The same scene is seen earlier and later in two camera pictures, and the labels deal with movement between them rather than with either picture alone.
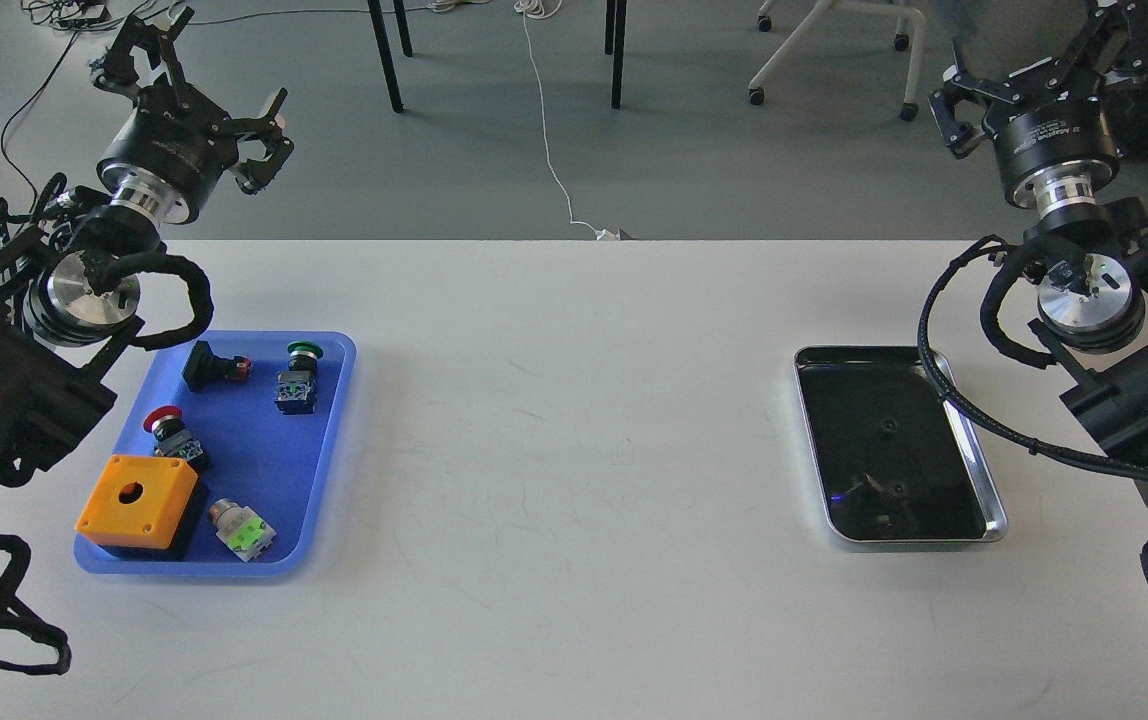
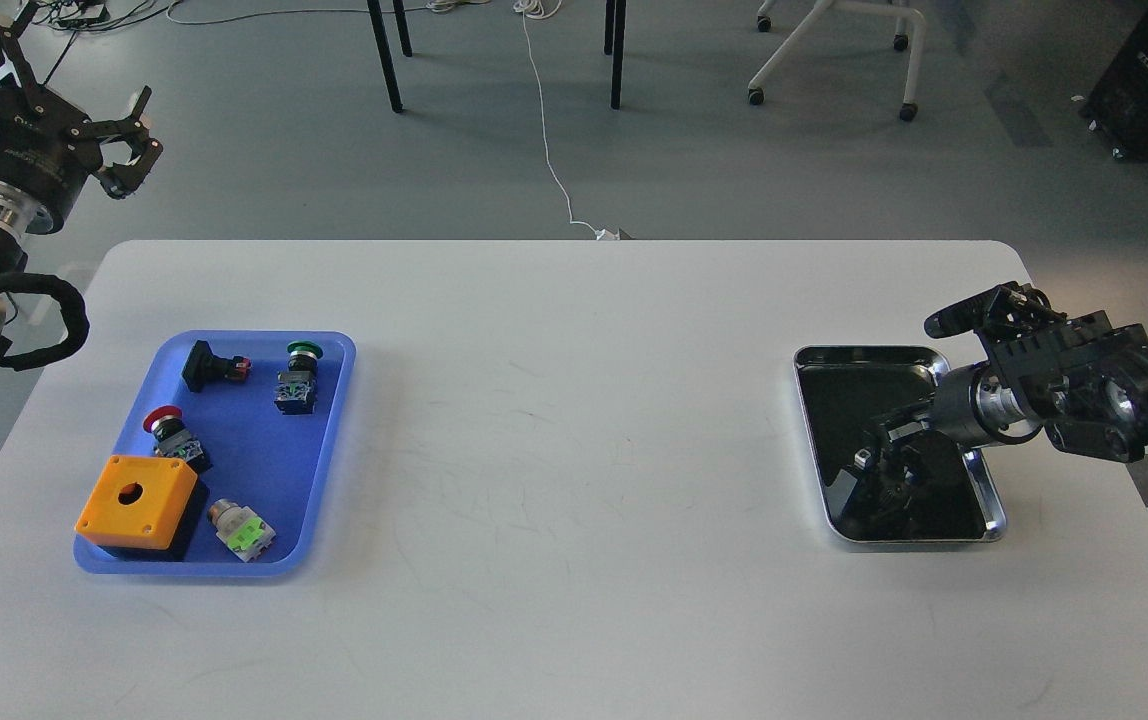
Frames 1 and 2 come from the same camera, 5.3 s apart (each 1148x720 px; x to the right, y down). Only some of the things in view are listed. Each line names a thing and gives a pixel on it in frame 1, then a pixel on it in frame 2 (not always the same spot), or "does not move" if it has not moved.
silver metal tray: x=893 y=460 does not move
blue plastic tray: x=268 y=407 does not move
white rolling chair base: x=909 y=108 does not move
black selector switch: x=204 y=369 does not move
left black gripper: x=177 y=144 to x=27 y=153
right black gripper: x=1057 y=151 to x=951 y=416
